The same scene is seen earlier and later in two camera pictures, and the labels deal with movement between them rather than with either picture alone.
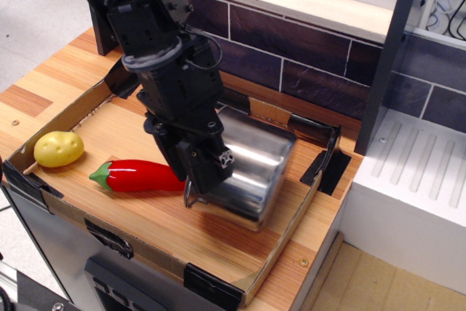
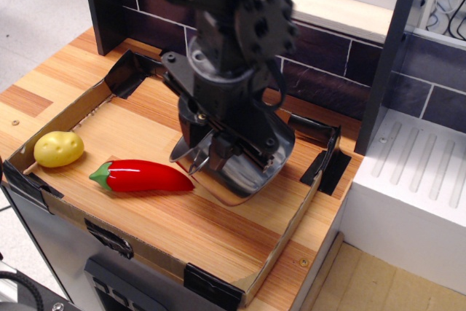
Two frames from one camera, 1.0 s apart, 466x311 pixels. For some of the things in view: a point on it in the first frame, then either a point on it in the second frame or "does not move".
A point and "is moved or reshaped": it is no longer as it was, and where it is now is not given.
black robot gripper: x=180 y=96 -> x=232 y=106
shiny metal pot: x=261 y=153 is moved or reshaped
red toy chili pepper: x=137 y=175 does not move
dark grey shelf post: x=399 y=20 does not move
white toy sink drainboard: x=407 y=202 does not move
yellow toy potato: x=58 y=149 does not move
